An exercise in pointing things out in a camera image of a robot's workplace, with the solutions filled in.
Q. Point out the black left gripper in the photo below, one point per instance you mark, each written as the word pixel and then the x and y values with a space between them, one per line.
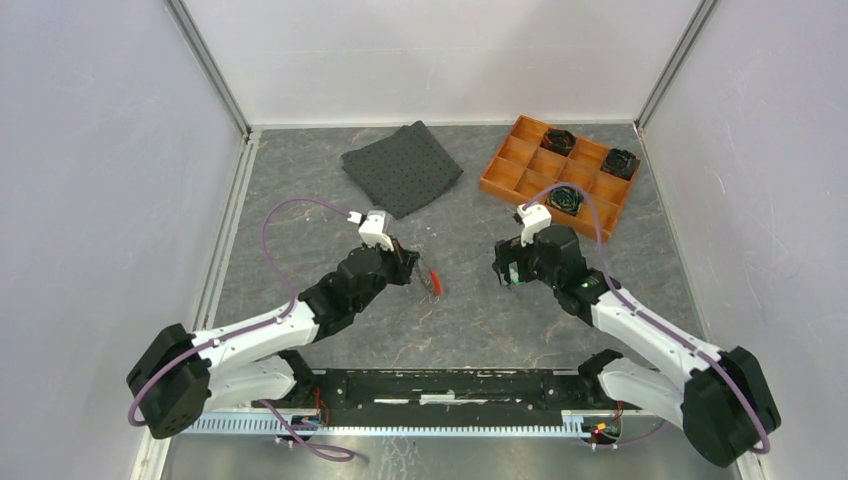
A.
pixel 402 260

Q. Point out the wooden compartment tray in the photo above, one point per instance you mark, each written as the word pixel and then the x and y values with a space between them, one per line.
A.
pixel 521 170

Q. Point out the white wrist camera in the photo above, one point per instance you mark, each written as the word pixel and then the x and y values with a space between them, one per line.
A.
pixel 533 218
pixel 373 229

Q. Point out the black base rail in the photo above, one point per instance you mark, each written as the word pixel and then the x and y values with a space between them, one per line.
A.
pixel 446 397

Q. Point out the dark patterned roll front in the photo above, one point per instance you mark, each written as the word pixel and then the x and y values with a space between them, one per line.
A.
pixel 565 199

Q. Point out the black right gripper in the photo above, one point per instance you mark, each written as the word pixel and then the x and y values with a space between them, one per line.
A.
pixel 509 251

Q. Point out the large metal keyring red grip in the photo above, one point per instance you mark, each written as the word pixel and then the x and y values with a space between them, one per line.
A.
pixel 430 280

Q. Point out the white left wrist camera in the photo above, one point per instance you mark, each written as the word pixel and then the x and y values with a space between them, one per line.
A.
pixel 373 229

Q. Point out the grey perforated mat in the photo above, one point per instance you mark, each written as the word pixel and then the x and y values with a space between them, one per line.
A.
pixel 403 172

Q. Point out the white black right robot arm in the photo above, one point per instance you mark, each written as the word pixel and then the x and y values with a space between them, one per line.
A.
pixel 720 399

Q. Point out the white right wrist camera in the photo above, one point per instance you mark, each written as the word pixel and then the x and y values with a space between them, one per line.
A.
pixel 533 218

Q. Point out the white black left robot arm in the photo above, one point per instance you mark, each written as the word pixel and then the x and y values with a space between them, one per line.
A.
pixel 182 375

